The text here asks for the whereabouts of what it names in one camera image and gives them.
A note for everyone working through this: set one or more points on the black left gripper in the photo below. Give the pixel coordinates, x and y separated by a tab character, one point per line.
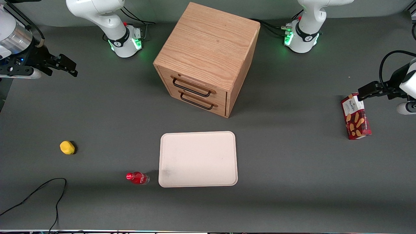
392	84

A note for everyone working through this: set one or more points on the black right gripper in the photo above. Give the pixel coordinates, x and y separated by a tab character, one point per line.
35	56

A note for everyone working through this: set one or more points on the red coke bottle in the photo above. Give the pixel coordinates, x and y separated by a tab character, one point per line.
138	177

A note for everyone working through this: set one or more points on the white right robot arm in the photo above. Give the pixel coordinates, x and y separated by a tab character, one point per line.
97	13

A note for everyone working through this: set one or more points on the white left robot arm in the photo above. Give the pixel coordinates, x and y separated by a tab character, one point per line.
308	35

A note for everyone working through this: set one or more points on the cream plastic tray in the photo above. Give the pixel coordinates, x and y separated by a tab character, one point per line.
198	159

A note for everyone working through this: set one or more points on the red shortbread cookie box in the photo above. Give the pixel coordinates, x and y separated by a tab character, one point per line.
356	118

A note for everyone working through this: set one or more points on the yellow lemon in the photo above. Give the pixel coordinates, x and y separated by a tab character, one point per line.
67	147

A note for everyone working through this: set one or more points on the wooden drawer front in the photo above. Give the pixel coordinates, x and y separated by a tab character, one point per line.
195	83
201	104

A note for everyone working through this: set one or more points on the wooden drawer cabinet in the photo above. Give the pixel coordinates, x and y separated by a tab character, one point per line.
208	45

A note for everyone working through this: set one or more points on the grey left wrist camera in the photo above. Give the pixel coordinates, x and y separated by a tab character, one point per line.
406	108

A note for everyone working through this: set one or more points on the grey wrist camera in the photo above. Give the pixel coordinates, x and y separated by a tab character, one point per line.
406	108
22	73

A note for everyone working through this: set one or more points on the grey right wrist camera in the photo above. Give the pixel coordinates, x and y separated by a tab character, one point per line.
22	73

